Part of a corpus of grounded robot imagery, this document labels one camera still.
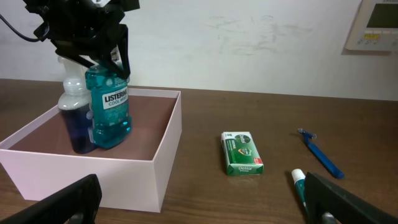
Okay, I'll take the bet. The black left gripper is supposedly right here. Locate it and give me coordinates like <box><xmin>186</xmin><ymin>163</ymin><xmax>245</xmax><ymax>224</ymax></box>
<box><xmin>24</xmin><ymin>0</ymin><xmax>140</xmax><ymax>80</ymax></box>

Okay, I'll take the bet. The clear foam soap pump bottle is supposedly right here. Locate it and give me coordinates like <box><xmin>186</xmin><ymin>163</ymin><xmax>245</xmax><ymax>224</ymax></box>
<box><xmin>58</xmin><ymin>57</ymin><xmax>96</xmax><ymax>154</ymax></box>

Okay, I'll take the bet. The white open cardboard box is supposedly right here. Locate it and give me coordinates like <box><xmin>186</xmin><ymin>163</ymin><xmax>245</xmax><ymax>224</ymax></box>
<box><xmin>1</xmin><ymin>88</ymin><xmax>182</xmax><ymax>212</ymax></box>

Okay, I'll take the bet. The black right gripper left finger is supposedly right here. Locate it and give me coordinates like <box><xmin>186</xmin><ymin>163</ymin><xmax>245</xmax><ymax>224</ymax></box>
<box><xmin>1</xmin><ymin>174</ymin><xmax>102</xmax><ymax>224</ymax></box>

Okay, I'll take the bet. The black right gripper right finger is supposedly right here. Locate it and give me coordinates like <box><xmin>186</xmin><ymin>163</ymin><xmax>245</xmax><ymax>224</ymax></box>
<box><xmin>304</xmin><ymin>172</ymin><xmax>397</xmax><ymax>224</ymax></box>

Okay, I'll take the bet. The green soap bar pack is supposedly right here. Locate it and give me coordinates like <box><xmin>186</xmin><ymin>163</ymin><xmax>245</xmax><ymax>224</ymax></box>
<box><xmin>221</xmin><ymin>131</ymin><xmax>264</xmax><ymax>176</ymax></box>

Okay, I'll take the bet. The red and green toothpaste tube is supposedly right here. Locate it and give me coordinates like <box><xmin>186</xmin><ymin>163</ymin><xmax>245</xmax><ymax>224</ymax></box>
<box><xmin>291</xmin><ymin>169</ymin><xmax>308</xmax><ymax>213</ymax></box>

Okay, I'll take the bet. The blue disposable razor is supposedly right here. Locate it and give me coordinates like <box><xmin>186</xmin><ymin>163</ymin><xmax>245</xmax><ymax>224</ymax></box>
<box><xmin>298</xmin><ymin>128</ymin><xmax>345</xmax><ymax>179</ymax></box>

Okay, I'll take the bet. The beige wall control panel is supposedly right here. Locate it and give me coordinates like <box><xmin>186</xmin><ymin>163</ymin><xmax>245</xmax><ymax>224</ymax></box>
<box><xmin>345</xmin><ymin>0</ymin><xmax>397</xmax><ymax>52</ymax></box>

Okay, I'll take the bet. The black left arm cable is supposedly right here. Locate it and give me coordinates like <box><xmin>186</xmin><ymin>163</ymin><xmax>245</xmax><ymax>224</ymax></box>
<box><xmin>0</xmin><ymin>14</ymin><xmax>47</xmax><ymax>43</ymax></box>

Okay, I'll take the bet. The teal mouthwash bottle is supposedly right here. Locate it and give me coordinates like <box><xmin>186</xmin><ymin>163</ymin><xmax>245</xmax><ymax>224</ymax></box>
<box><xmin>85</xmin><ymin>64</ymin><xmax>131</xmax><ymax>149</ymax></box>

